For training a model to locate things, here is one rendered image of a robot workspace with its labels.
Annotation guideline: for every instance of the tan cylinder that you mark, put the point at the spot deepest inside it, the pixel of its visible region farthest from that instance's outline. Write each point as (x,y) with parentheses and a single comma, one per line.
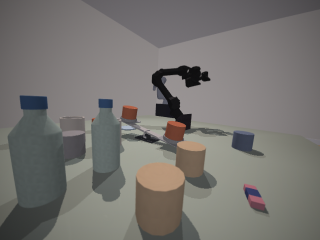
(159,190)
(190,157)

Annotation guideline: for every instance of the pink eraser with blue sleeve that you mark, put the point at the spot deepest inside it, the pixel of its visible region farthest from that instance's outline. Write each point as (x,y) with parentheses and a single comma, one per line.
(253,196)

